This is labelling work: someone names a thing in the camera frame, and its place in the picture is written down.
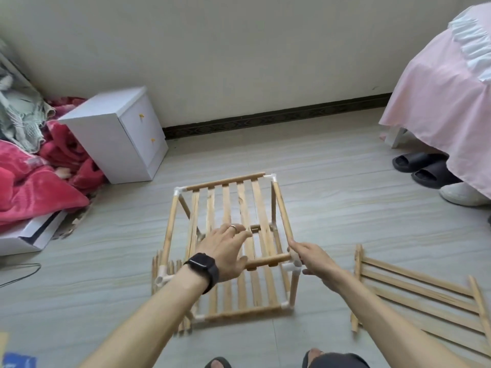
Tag person's right hand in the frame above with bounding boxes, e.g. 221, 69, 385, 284
287, 240, 348, 292

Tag person's left hand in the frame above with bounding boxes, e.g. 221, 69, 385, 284
193, 223, 254, 284

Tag single wooden stick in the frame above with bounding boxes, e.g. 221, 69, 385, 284
288, 270, 301, 305
272, 180, 296, 259
161, 194, 182, 274

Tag pile of wooden dowels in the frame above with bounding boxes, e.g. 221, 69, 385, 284
150, 252, 193, 334

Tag person's right forearm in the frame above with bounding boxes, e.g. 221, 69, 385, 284
330, 272, 491, 368

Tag person's left forearm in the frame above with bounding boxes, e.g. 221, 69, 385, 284
80, 268, 208, 368

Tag black smartwatch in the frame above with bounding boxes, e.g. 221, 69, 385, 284
184, 252, 220, 294

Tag black slipper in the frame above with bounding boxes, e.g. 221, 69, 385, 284
411, 160, 463, 189
392, 151, 446, 173

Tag white bed leg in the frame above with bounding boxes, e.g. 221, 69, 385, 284
384, 126, 409, 149

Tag white box cabinet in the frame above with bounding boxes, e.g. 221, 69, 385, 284
59, 86, 169, 185

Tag white shoe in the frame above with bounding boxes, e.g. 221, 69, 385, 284
439, 182, 491, 208

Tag flat white box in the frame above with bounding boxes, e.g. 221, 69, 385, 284
0, 211, 69, 256

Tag red fleece blanket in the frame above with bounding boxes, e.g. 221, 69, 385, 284
0, 96, 104, 227

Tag pink ruffled bed skirt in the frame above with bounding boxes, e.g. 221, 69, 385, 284
380, 4, 491, 198

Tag green cardboard box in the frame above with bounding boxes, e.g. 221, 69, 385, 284
0, 331, 38, 368

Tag pale green cloth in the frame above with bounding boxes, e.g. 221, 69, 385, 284
0, 53, 55, 154

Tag wire clothes hanger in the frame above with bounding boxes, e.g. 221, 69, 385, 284
0, 262, 41, 288

